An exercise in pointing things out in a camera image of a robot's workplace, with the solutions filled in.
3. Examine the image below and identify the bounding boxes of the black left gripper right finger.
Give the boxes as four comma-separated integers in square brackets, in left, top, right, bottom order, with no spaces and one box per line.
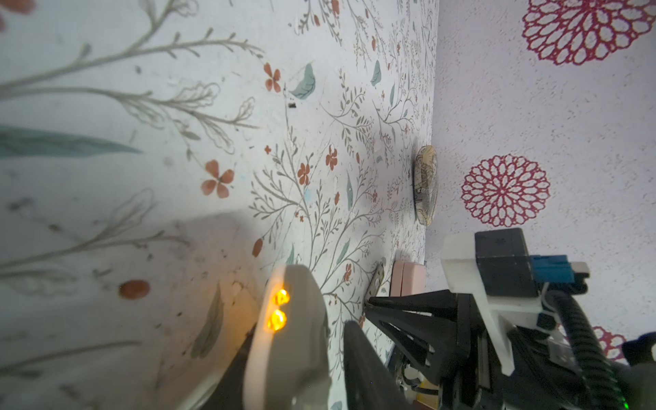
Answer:
[343,320,410,410]

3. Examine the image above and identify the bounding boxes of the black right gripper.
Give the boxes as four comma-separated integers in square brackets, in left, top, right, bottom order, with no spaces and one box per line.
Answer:
[365,290,564,409]

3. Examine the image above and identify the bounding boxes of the black corrugated right cable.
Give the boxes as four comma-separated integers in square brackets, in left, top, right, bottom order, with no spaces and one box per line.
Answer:
[542,289,631,410]

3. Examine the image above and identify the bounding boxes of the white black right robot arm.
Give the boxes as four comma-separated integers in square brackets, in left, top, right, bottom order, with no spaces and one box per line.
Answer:
[364,290,655,409]

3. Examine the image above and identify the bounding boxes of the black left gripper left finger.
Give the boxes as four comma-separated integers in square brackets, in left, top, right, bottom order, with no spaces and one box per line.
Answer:
[201,328,255,410]

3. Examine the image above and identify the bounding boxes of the white universal AC remote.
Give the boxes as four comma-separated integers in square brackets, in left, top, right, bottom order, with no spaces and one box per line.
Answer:
[243,265,331,409]

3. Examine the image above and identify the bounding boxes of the pink rounded case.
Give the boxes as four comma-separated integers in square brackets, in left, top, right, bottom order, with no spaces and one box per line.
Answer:
[389,261,427,297]

